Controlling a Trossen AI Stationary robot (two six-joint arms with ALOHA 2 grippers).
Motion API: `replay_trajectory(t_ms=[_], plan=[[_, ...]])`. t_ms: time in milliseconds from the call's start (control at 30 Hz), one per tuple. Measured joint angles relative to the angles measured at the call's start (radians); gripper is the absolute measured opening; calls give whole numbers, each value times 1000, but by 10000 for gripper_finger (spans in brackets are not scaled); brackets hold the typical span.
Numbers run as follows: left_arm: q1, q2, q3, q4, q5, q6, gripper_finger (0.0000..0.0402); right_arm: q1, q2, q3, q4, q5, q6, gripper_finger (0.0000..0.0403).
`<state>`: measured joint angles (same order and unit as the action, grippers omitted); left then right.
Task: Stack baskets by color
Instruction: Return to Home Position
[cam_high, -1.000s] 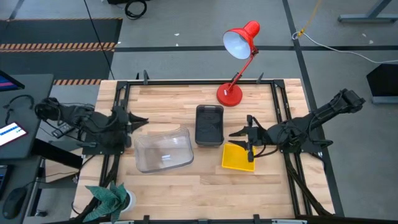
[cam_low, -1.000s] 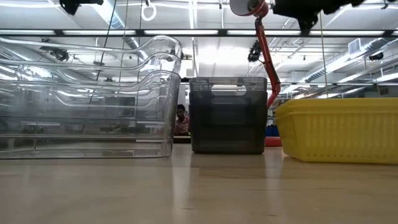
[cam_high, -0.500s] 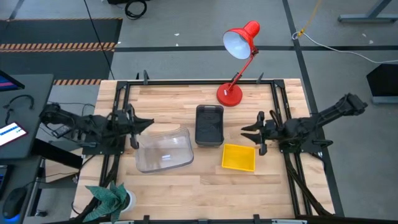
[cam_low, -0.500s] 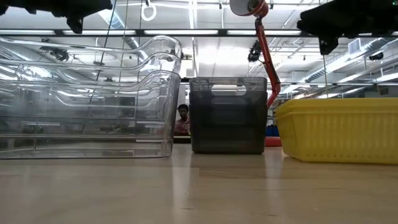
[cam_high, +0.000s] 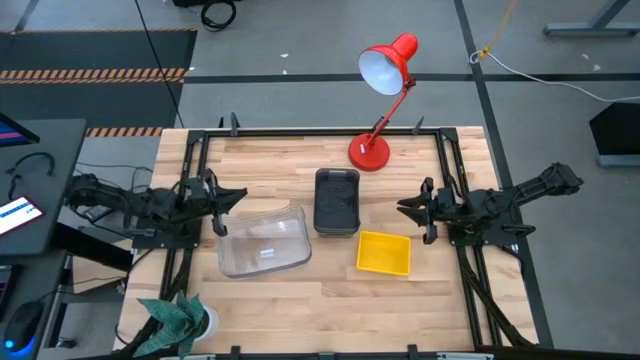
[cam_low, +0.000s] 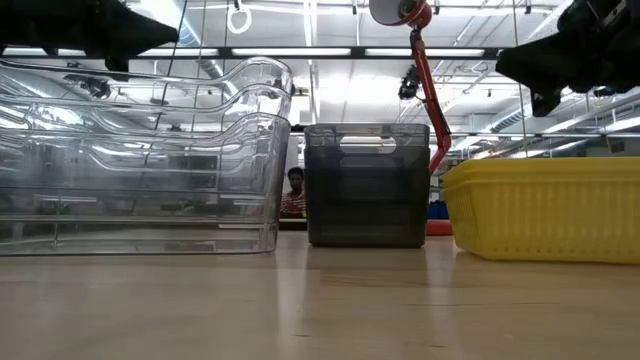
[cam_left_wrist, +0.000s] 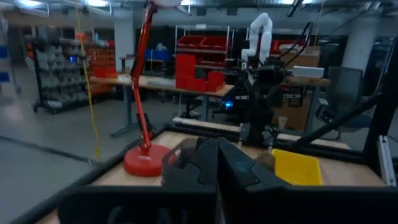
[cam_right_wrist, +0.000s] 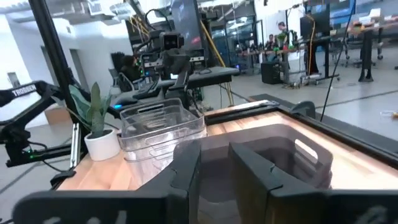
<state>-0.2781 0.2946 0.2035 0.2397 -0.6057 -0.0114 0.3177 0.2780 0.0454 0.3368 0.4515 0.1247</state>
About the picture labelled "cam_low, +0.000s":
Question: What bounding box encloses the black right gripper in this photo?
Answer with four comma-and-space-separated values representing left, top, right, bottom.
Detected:
495, 0, 640, 119

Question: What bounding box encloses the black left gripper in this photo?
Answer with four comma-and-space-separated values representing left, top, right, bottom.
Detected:
0, 0, 180, 72

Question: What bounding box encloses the yellow plastic mesh basket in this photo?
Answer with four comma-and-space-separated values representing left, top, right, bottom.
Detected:
442, 173, 640, 265
446, 157, 640, 169
442, 164, 640, 177

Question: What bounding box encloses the translucent grey storage bin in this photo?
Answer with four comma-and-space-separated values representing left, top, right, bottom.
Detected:
304, 144, 431, 249
304, 134, 432, 151
303, 122, 432, 149

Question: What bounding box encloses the red desk lamp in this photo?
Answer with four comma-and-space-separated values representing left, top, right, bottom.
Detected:
368, 0, 454, 237

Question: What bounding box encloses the person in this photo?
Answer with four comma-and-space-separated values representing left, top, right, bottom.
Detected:
279, 166, 308, 220

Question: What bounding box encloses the thin black hanging cable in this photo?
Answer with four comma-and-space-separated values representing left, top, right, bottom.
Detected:
152, 0, 189, 131

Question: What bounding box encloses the white hanging ring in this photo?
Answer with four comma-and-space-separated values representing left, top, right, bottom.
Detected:
226, 0, 253, 35

